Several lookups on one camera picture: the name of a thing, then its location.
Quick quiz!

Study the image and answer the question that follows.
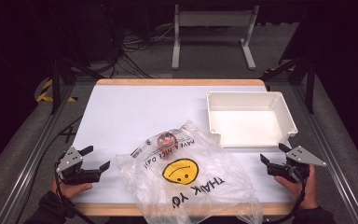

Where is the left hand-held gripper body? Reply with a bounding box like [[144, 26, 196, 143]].
[[55, 146, 103, 187]]

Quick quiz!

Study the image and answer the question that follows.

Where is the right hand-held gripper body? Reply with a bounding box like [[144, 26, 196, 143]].
[[266, 145, 327, 184]]

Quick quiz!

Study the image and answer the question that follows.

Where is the clear plastic bag smiley print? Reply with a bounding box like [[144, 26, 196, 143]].
[[115, 119, 264, 224]]

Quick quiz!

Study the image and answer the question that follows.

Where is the red round object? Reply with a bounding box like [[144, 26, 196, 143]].
[[157, 131, 178, 153]]

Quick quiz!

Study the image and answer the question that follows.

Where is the person's left hand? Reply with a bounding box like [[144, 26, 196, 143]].
[[50, 175, 94, 201]]

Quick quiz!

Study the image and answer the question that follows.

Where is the person's right hand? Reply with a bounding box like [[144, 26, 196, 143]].
[[273, 164, 320, 210]]

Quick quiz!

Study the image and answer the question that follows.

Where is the white plastic box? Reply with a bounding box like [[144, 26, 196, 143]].
[[205, 91, 299, 149]]

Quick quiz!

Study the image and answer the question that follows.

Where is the white table mat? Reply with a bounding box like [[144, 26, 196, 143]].
[[71, 84, 295, 204]]

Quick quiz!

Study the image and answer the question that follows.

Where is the black metal stand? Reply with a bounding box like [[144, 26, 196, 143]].
[[49, 55, 105, 115], [260, 55, 317, 115]]

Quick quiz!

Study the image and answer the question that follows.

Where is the white metal stand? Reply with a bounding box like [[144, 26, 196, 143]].
[[171, 4, 260, 71]]

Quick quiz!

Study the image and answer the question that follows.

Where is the thin black floor cable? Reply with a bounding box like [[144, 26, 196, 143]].
[[14, 115, 85, 224]]

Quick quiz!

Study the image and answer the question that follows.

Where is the aluminium frame rail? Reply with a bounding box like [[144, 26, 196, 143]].
[[292, 83, 358, 224], [0, 83, 76, 224]]

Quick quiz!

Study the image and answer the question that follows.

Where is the left hand-held gripper black cable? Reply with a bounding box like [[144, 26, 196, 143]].
[[54, 158, 96, 224]]

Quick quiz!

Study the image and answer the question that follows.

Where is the hand-held gripper black cable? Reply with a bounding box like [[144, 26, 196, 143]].
[[262, 167, 308, 224], [54, 158, 96, 224]]

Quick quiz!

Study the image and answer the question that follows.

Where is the right hand-held gripper black cable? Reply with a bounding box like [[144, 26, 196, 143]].
[[262, 167, 308, 224]]

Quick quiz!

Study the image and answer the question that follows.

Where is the bundle of floor cables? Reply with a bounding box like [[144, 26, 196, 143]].
[[103, 18, 176, 79]]

